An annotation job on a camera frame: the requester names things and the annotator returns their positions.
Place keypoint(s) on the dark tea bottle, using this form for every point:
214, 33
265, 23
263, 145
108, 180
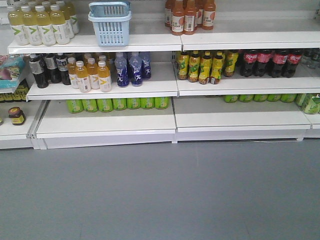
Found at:
52, 66
62, 64
37, 67

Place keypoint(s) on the blue sports drink bottle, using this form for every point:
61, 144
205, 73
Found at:
146, 65
121, 70
136, 68

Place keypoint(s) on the coke plastic bottle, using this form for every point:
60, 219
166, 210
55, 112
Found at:
278, 61
263, 57
293, 60
249, 59

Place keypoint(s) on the white metal shelf unit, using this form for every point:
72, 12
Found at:
196, 111

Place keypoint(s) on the pale yellow juice bottle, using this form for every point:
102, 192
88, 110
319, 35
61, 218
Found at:
45, 26
59, 25
15, 18
31, 26

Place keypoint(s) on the brown sauce jar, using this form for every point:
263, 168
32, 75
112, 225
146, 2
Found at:
16, 116

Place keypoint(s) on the light blue plastic basket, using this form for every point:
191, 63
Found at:
111, 22

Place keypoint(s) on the orange C100 juice bottle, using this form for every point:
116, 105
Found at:
190, 16
177, 20
209, 11

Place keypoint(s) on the orange vitamin drink bottle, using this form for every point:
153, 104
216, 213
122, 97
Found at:
82, 77
92, 69
104, 77

